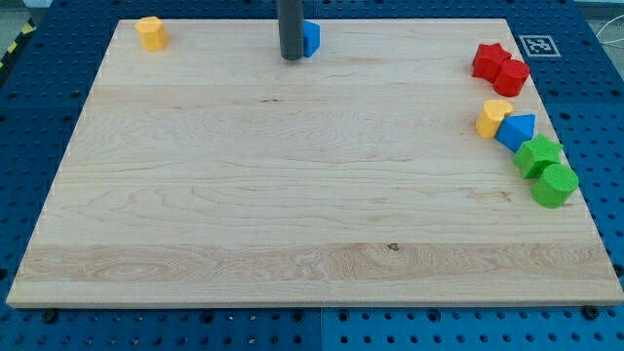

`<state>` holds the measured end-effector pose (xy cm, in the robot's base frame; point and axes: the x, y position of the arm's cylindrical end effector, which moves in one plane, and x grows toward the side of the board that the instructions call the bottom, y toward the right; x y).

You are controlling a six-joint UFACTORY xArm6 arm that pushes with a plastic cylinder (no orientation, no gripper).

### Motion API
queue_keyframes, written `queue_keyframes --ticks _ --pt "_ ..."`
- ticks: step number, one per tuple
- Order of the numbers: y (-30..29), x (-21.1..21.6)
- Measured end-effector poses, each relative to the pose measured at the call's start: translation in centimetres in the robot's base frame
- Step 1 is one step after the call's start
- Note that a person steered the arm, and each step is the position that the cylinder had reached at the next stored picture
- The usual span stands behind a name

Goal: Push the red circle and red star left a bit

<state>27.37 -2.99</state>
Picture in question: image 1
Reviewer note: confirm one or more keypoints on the green circle block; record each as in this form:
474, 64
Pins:
554, 186

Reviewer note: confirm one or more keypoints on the red star block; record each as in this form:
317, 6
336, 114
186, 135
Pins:
488, 59

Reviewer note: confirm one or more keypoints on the yellow heart block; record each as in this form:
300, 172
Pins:
493, 112

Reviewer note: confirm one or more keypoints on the red circle block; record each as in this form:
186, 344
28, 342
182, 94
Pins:
511, 78

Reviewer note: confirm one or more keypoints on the wooden board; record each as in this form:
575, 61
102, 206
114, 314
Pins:
215, 174

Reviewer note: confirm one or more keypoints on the blue triangle block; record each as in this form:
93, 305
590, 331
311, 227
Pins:
516, 129

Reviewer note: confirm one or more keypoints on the white fiducial marker tag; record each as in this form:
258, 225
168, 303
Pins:
539, 46

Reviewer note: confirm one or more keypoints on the green star block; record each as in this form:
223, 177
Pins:
536, 154

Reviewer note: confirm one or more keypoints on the blue block behind rod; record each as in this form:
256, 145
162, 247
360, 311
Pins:
311, 38

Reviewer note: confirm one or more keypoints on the yellow hexagon block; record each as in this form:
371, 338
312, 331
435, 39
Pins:
152, 34

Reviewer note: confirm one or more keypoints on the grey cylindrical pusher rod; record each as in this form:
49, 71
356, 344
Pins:
290, 23

